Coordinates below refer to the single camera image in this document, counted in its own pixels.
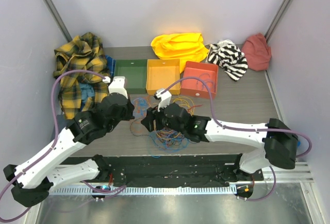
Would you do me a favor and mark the slotted cable duct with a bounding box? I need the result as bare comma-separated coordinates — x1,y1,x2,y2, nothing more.
50,184,237,196

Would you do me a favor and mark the green plastic tray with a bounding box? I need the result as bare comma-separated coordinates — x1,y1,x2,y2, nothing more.
114,59,147,94

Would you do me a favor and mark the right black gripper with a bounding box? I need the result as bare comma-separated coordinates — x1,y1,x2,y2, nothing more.
141,99,185,134

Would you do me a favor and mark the blue wire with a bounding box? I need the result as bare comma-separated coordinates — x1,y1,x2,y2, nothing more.
133,96,191,158

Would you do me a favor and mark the yellow plaid flannel shirt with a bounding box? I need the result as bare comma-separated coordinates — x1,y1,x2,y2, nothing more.
53,32,110,119

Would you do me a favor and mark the yellow wire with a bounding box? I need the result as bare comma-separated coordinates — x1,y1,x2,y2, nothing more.
154,96,195,142

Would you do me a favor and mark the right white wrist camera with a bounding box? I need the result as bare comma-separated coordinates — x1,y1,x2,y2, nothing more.
154,88,172,112

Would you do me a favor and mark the red orange plastic tray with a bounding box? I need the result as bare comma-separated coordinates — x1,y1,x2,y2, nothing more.
180,61,219,99

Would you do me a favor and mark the right aluminium corner rail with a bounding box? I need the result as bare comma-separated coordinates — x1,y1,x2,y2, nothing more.
265,0,293,42

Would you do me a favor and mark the pink red cloth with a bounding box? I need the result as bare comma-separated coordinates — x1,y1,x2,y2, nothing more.
242,33,272,71

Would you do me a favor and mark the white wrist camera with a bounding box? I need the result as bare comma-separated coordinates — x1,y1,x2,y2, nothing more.
102,76,128,99
154,88,172,112

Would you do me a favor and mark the aluminium corner rail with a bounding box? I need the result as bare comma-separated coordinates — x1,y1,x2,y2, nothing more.
265,0,293,42
43,0,72,42

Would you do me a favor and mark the blue towel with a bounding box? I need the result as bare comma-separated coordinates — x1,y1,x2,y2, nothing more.
105,55,116,77

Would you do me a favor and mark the left aluminium corner rail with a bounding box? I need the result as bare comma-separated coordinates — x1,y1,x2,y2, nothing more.
43,0,72,42

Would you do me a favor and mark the yellow plastic tray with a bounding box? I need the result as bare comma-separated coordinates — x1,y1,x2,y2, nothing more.
146,59,180,95

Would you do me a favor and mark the brown wire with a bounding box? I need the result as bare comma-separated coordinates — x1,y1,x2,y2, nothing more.
156,127,181,145

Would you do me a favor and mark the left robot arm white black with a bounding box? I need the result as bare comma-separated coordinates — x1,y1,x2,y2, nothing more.
4,93,134,208

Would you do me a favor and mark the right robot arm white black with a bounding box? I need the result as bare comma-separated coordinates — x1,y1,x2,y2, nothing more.
141,103,298,182

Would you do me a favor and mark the yellow cloth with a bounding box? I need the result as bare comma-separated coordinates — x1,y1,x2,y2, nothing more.
151,32,209,62

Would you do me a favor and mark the black white striped cloth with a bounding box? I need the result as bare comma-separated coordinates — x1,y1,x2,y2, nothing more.
207,40,248,82

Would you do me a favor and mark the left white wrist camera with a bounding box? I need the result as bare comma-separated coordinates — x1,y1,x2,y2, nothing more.
102,76,128,99

